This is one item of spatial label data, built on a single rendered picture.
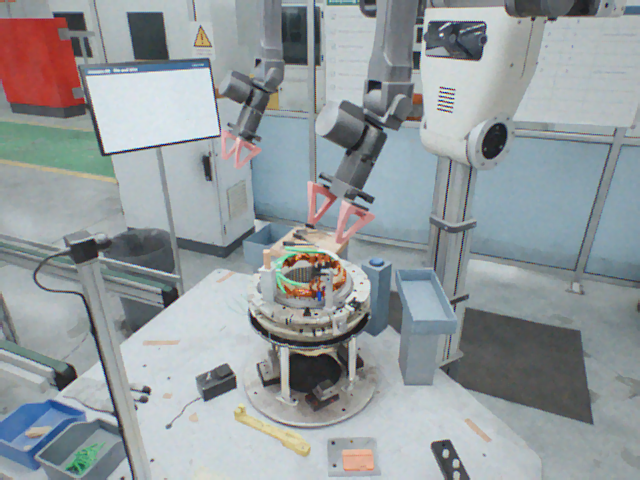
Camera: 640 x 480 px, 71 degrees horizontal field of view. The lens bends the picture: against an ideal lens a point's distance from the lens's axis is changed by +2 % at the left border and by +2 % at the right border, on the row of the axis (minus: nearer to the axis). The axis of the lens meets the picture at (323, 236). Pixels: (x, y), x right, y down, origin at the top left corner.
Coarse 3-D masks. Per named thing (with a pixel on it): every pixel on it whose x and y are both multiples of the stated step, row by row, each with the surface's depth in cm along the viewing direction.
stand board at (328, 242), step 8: (296, 240) 147; (312, 240) 147; (320, 240) 147; (328, 240) 147; (272, 248) 142; (296, 248) 142; (304, 248) 142; (312, 248) 142; (320, 248) 142; (328, 248) 142; (336, 248) 142; (344, 248) 147; (280, 256) 141
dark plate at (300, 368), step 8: (296, 360) 137; (304, 360) 137; (312, 360) 137; (320, 360) 137; (328, 360) 137; (296, 368) 134; (304, 368) 134; (312, 368) 134; (320, 368) 134; (328, 368) 134; (336, 368) 134; (296, 376) 131; (304, 376) 131; (312, 376) 131; (320, 376) 131; (328, 376) 131; (336, 376) 131; (296, 384) 128; (304, 384) 128; (312, 384) 128; (304, 392) 125
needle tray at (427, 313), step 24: (408, 288) 128; (432, 288) 129; (408, 312) 114; (432, 312) 118; (408, 336) 121; (432, 336) 120; (408, 360) 124; (432, 360) 124; (408, 384) 127; (432, 384) 128
